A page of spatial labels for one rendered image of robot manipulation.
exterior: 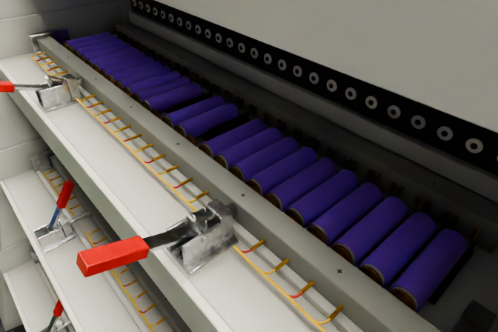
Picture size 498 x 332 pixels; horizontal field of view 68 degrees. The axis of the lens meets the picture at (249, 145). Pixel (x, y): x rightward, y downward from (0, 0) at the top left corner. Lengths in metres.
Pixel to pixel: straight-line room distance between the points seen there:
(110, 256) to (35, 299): 0.55
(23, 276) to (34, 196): 0.20
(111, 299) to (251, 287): 0.26
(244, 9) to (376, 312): 0.16
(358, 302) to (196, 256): 0.10
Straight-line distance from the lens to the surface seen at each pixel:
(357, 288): 0.22
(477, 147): 0.30
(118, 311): 0.47
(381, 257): 0.24
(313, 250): 0.23
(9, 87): 0.44
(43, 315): 0.73
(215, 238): 0.25
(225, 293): 0.24
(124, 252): 0.21
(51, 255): 0.54
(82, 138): 0.38
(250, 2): 0.18
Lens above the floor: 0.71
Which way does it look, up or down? 23 degrees down
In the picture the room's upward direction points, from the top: 14 degrees clockwise
